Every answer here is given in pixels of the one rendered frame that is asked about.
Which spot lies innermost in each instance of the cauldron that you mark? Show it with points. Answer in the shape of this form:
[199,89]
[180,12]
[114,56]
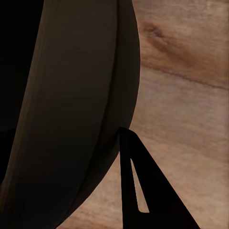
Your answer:
[69,79]

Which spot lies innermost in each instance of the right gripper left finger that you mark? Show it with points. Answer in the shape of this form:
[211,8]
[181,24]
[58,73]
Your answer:
[6,142]

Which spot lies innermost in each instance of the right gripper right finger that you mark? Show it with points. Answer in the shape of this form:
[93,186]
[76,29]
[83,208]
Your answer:
[166,209]

